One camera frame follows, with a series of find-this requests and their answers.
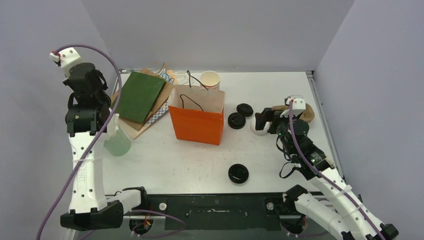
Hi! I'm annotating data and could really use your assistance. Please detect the brown paper bags stack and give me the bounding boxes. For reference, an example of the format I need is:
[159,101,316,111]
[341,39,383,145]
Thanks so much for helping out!
[119,63,188,140]

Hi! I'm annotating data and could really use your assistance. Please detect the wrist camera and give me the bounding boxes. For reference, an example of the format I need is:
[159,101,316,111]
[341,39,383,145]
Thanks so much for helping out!
[49,47,84,78]
[280,95,307,118]

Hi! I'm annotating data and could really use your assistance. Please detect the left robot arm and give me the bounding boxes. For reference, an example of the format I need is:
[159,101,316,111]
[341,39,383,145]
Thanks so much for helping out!
[60,62,150,231]

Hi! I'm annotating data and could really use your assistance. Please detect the green paper bag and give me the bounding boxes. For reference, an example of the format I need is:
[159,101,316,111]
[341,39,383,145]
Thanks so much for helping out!
[111,72,166,123]

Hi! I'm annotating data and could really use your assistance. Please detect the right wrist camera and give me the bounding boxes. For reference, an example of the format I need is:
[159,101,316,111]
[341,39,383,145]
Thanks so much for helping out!
[280,95,307,118]

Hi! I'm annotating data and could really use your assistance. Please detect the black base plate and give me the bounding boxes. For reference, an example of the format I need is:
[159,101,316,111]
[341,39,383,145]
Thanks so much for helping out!
[142,192,306,231]

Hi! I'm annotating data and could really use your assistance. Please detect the loose black lid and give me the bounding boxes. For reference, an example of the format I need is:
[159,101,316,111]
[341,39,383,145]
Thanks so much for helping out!
[228,163,250,185]
[227,112,246,130]

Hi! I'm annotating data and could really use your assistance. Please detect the checkered paper bag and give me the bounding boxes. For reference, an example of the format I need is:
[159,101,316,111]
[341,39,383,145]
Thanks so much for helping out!
[146,101,169,125]

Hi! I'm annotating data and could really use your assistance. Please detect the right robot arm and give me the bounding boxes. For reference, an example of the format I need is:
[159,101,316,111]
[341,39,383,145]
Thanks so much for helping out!
[254,107,399,240]

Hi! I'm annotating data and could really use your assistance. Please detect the stack of pulp cup carriers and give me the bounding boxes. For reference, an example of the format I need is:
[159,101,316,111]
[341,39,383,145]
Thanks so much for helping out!
[271,103,315,123]

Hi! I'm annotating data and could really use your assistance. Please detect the green cup holder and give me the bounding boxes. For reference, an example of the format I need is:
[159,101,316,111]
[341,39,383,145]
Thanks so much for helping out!
[103,113,132,157]

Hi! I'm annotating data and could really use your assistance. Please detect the orange paper bag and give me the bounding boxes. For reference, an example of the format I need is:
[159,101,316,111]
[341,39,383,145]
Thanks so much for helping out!
[167,71,226,145]

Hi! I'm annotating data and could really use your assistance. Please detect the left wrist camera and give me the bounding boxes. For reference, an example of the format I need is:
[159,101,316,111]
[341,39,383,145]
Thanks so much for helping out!
[49,47,84,78]

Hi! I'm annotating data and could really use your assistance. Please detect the stack of paper cups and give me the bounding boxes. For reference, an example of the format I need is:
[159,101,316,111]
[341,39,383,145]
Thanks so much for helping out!
[199,70,221,90]

